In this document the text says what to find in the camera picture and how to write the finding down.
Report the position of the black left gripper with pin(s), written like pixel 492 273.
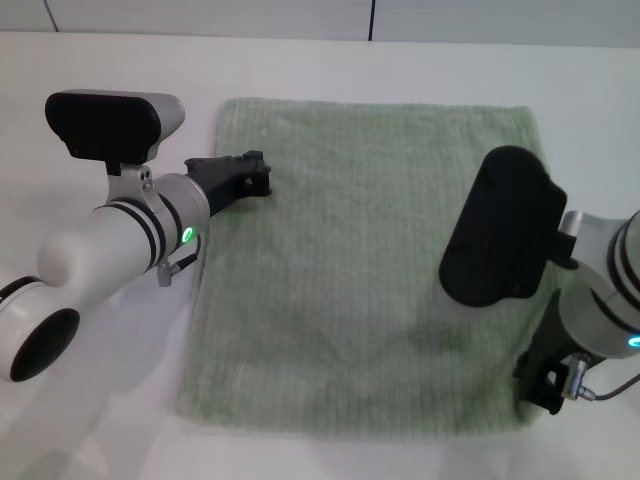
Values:
pixel 219 181

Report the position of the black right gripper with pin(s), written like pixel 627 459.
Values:
pixel 547 340

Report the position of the light green terry towel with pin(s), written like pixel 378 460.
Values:
pixel 350 250

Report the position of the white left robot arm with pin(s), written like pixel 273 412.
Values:
pixel 105 245

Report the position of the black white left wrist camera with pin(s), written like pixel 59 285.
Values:
pixel 105 125

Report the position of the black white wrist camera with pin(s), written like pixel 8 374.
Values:
pixel 105 125
pixel 500 230

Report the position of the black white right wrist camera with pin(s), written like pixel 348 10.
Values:
pixel 500 230

